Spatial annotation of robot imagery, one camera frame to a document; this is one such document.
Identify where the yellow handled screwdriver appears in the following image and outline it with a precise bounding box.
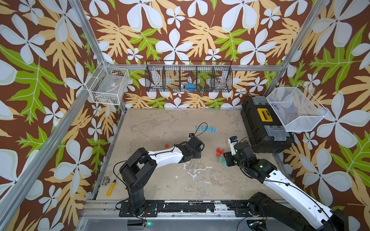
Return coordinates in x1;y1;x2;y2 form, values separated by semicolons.
107;179;117;197

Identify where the white wire basket left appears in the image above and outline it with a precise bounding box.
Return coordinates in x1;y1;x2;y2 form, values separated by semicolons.
86;62;130;105

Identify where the black toolbox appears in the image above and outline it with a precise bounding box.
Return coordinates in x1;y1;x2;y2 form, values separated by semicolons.
241;96;294;153

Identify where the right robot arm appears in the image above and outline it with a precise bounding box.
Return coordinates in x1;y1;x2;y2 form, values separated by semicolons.
224;136;349;231

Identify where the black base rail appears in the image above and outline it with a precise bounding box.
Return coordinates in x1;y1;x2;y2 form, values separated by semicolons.
115;199;260;218

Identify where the white mesh basket right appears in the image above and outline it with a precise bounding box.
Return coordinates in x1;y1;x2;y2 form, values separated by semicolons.
267;84;329;133

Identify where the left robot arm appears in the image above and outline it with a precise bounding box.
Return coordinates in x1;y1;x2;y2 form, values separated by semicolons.
119;133;205;217

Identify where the black wire basket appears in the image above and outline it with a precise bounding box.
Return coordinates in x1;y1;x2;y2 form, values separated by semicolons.
144;60;233;93

